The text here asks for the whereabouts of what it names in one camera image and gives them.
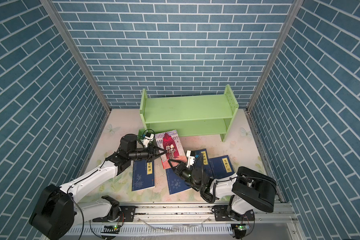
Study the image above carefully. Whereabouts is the blue book yellow label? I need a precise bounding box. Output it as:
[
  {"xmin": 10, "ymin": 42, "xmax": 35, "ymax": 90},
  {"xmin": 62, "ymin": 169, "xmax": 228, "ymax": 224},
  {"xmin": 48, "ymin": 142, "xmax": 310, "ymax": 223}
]
[{"xmin": 166, "ymin": 169, "xmax": 191, "ymax": 195}]

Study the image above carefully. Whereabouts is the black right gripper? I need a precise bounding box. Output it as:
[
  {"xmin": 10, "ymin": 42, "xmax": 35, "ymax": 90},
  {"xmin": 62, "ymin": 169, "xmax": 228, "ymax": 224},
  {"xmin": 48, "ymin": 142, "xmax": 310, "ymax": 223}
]
[{"xmin": 169, "ymin": 158, "xmax": 202, "ymax": 192}]

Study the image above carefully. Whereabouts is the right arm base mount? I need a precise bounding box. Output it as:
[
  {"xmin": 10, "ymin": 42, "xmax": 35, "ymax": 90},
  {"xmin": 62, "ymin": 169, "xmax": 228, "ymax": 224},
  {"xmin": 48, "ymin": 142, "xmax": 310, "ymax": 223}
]
[{"xmin": 212, "ymin": 205, "xmax": 255, "ymax": 222}]

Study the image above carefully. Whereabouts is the aluminium corner frame post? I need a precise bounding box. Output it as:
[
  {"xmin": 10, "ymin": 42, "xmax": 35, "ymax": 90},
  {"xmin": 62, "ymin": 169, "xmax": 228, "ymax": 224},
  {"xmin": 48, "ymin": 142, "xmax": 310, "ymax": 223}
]
[
  {"xmin": 40, "ymin": 0, "xmax": 112, "ymax": 114},
  {"xmin": 247, "ymin": 0, "xmax": 304, "ymax": 113}
]

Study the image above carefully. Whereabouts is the small green box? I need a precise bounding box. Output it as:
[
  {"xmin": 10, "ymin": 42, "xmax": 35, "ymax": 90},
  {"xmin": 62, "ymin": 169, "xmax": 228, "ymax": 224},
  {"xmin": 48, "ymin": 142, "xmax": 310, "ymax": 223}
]
[{"xmin": 138, "ymin": 128, "xmax": 145, "ymax": 140}]

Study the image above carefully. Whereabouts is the red pink illustrated book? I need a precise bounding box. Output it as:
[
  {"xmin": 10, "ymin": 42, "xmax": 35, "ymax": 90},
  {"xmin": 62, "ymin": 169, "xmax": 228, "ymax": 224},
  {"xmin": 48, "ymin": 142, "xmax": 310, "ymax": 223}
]
[{"xmin": 155, "ymin": 130, "xmax": 188, "ymax": 170}]

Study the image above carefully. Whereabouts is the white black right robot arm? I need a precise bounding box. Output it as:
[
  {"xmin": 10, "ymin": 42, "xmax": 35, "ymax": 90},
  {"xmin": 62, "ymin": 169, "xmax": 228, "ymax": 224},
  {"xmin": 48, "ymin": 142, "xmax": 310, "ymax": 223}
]
[{"xmin": 169, "ymin": 159, "xmax": 277, "ymax": 220}]

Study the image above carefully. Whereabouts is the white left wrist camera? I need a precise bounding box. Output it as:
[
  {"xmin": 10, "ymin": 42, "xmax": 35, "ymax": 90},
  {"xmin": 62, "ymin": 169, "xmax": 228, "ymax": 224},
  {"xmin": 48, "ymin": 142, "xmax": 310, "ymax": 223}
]
[{"xmin": 141, "ymin": 132, "xmax": 155, "ymax": 148}]

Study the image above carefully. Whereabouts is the green two-tier shelf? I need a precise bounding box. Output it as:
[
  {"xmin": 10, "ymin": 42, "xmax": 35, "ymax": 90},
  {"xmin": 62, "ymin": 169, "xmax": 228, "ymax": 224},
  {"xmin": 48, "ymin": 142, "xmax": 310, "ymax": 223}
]
[{"xmin": 139, "ymin": 85, "xmax": 239, "ymax": 142}]

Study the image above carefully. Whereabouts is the aluminium corner frame post left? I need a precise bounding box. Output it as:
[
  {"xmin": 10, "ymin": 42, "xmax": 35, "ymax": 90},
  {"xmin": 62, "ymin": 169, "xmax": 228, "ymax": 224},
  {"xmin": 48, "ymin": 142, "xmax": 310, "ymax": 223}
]
[{"xmin": 40, "ymin": 0, "xmax": 112, "ymax": 114}]

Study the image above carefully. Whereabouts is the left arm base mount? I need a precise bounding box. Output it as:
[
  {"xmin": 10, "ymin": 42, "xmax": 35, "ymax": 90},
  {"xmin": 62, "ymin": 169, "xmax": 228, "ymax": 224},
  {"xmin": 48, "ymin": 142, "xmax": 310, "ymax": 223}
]
[{"xmin": 92, "ymin": 206, "xmax": 136, "ymax": 223}]

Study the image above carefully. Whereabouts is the blue book far right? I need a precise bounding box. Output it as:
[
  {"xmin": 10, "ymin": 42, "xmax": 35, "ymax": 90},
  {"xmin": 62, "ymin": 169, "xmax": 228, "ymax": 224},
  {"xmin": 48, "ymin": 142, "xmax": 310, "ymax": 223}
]
[{"xmin": 210, "ymin": 155, "xmax": 235, "ymax": 179}]

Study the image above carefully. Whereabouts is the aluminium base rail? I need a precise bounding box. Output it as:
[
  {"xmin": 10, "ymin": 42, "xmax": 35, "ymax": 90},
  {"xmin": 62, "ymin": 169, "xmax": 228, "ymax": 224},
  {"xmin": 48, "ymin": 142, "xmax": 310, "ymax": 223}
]
[{"xmin": 61, "ymin": 203, "xmax": 304, "ymax": 240}]

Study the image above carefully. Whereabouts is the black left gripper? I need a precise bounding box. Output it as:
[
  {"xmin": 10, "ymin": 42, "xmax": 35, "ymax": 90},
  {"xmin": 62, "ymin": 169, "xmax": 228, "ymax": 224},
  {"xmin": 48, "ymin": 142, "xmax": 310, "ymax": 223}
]
[{"xmin": 128, "ymin": 144, "xmax": 167, "ymax": 163}]

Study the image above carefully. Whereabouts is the aluminium corner frame post right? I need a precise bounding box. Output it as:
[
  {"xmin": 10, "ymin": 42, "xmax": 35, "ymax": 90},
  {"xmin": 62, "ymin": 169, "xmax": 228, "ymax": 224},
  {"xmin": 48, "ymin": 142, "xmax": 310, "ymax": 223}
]
[{"xmin": 247, "ymin": 0, "xmax": 304, "ymax": 113}]

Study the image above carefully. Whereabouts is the blue book left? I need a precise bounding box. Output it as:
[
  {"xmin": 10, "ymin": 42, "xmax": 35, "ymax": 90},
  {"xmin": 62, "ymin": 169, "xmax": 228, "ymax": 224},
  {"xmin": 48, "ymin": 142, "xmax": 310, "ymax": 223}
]
[{"xmin": 132, "ymin": 160, "xmax": 155, "ymax": 192}]

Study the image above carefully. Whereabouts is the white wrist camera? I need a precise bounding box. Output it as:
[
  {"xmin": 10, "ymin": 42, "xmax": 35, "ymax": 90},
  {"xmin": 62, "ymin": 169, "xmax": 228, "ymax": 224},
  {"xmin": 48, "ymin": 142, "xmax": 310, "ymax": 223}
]
[
  {"xmin": 141, "ymin": 132, "xmax": 155, "ymax": 148},
  {"xmin": 186, "ymin": 151, "xmax": 198, "ymax": 168}
]

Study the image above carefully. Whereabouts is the blue book centre right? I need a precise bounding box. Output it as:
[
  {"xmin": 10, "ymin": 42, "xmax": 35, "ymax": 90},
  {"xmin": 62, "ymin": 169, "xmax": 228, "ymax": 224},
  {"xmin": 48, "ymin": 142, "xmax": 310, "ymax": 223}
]
[{"xmin": 194, "ymin": 149, "xmax": 213, "ymax": 177}]

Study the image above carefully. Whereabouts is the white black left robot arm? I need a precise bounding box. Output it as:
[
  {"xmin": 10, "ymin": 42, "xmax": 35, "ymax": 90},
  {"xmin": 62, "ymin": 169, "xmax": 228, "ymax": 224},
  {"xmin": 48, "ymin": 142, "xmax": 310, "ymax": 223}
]
[{"xmin": 29, "ymin": 134, "xmax": 167, "ymax": 240}]

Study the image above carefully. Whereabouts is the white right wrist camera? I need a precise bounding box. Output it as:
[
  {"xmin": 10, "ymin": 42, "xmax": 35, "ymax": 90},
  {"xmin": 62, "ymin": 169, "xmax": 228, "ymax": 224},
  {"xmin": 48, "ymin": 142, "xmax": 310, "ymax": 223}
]
[{"xmin": 186, "ymin": 151, "xmax": 198, "ymax": 168}]

